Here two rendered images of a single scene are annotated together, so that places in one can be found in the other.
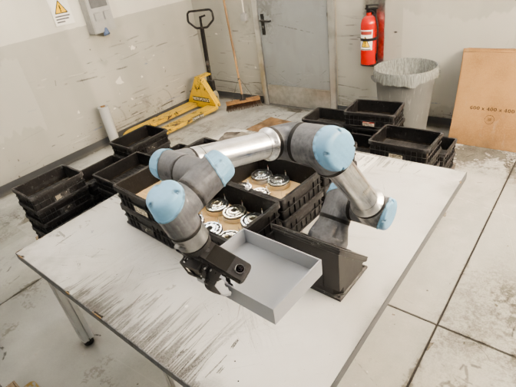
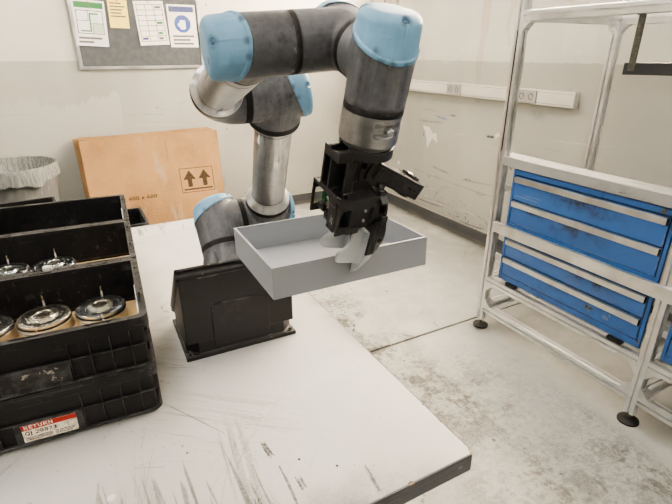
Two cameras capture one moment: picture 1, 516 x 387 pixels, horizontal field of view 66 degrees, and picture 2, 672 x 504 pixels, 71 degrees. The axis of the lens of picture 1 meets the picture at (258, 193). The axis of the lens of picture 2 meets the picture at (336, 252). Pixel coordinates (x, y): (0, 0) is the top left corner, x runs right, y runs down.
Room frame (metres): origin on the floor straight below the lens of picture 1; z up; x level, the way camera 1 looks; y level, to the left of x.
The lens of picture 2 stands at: (0.53, 0.74, 1.38)
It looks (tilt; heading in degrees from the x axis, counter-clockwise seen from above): 23 degrees down; 289
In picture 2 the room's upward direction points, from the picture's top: straight up
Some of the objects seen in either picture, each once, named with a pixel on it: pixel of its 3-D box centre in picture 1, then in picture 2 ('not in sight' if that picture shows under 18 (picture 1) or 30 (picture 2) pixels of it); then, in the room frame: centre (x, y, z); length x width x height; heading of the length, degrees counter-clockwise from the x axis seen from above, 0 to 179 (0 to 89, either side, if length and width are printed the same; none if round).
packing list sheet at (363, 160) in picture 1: (344, 159); not in sight; (2.00, -0.52, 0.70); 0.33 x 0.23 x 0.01; 47
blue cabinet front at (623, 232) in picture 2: not in sight; (570, 250); (0.18, -1.33, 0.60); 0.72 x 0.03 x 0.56; 137
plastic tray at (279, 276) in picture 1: (257, 270); (327, 245); (0.79, 0.03, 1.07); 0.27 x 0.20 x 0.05; 45
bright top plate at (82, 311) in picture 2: (253, 219); (100, 306); (1.33, 0.04, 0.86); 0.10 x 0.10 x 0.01
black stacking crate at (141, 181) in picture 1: (164, 192); not in sight; (1.65, 0.44, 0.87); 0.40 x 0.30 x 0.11; 44
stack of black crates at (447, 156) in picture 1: (422, 155); not in sight; (2.67, -1.30, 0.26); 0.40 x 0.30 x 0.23; 47
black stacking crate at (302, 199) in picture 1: (269, 185); (52, 271); (1.57, -0.06, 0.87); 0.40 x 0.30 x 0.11; 44
